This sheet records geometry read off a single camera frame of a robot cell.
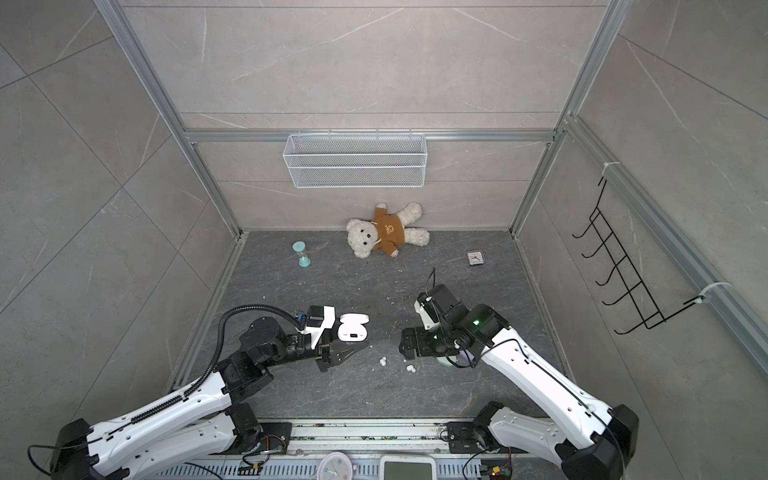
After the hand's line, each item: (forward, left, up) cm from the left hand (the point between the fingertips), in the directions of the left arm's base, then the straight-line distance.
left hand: (364, 329), depth 60 cm
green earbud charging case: (+3, -21, -29) cm, 36 cm away
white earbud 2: (+1, -12, -29) cm, 31 cm away
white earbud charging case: (-1, +2, +2) cm, 3 cm away
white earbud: (+4, -4, -29) cm, 30 cm away
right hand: (+2, -12, -14) cm, 18 cm away
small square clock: (+42, -40, -29) cm, 64 cm away
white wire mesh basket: (+63, +4, 0) cm, 63 cm away
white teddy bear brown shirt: (+51, -7, -23) cm, 56 cm away
